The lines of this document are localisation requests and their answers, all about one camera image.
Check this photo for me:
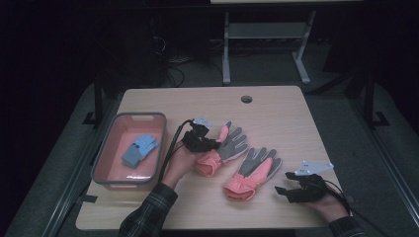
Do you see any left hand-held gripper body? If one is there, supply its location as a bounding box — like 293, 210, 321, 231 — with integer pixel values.
181, 116, 214, 153

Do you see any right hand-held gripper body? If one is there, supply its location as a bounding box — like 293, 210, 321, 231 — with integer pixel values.
287, 159, 335, 204

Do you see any pink and grey glove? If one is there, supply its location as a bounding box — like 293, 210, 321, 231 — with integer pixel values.
193, 120, 249, 178
222, 146, 284, 202

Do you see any blue cloth piece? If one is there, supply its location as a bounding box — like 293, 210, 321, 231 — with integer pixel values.
121, 133, 160, 170

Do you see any pink basket with grey rim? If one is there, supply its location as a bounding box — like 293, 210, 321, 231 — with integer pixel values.
91, 112, 168, 192

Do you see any person's right hand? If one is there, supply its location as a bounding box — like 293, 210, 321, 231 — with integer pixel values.
304, 192, 351, 224

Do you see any person's left hand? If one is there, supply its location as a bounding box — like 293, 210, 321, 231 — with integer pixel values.
160, 141, 203, 190

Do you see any black metal stand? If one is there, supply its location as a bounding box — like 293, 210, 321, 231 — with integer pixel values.
345, 70, 390, 130
81, 73, 115, 126

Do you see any grey metal stand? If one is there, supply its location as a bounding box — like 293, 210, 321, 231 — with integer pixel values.
221, 10, 317, 86

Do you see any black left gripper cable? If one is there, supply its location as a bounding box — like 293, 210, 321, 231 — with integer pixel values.
157, 118, 196, 184

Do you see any bundle of floor cables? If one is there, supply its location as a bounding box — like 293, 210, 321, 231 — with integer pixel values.
151, 36, 225, 88

